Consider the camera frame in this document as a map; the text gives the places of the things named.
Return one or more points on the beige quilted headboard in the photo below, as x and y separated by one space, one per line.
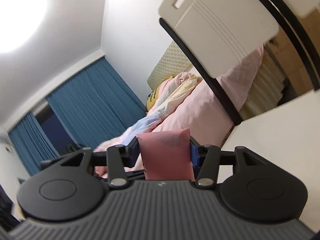
172 63

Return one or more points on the round ceiling lamp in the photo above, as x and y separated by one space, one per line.
20 20

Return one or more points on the cardboard box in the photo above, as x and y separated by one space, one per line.
289 59

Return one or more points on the pastel striped duvet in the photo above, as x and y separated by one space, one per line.
174 92

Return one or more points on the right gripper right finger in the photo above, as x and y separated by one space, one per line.
247 184

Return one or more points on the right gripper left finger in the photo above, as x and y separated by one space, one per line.
70 187

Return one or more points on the white chair with black frame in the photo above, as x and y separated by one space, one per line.
216 35

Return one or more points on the blue curtain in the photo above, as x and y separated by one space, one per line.
94 105

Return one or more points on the bed with pink sheet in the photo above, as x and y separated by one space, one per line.
255 86

